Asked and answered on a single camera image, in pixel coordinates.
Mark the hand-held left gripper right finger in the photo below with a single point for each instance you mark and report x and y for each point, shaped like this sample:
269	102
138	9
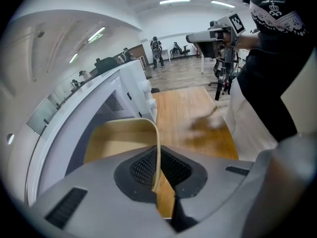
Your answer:
215	182

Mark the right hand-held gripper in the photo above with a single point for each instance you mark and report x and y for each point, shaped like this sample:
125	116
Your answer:
236	23

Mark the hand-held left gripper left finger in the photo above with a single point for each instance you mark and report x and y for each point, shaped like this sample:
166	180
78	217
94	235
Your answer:
99	195

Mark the beige rectangular tray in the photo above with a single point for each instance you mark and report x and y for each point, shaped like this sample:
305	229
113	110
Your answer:
119	142

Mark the white microwave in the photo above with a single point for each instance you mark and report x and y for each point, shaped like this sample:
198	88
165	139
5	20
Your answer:
74	113

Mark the person's right forearm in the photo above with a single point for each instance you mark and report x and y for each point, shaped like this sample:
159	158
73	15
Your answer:
247	41

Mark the person's right hand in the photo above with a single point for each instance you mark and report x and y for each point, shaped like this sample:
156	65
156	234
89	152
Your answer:
225	46

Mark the ceiling light bar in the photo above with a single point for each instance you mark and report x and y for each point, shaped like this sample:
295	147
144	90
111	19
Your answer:
73	58
174	1
223	4
96	34

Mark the black cluttered office chair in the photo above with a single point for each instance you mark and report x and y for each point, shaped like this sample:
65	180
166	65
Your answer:
223	76

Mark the wooden table with white legs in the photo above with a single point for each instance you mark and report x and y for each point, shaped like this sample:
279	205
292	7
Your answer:
188	113

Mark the person's black patterned shirt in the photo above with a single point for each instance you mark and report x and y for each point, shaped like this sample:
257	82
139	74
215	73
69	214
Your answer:
272	71

